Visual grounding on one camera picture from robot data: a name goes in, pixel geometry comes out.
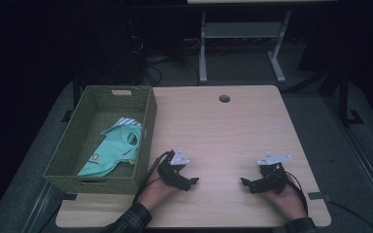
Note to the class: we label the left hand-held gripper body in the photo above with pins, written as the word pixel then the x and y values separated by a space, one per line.
pixel 172 173

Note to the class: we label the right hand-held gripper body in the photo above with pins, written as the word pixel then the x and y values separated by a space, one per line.
pixel 273 179

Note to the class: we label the mint green baby garment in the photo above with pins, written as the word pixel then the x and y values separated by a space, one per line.
pixel 113 152

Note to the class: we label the green woven basket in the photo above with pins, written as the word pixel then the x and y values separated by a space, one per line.
pixel 97 129

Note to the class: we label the person's left hand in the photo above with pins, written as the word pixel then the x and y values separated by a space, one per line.
pixel 157 192

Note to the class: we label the person's right hand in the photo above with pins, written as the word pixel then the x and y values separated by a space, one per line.
pixel 286 202

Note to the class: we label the grey tape strip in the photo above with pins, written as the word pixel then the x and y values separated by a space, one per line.
pixel 319 195
pixel 68 196

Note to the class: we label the black metal stand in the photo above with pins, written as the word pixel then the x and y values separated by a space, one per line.
pixel 344 97

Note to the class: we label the black table leg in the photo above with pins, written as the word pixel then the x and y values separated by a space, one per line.
pixel 76 92

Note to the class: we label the aluminium floor rail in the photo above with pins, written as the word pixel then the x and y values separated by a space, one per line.
pixel 362 161
pixel 40 207

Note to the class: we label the white metal desk frame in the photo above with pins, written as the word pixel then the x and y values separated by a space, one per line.
pixel 241 30

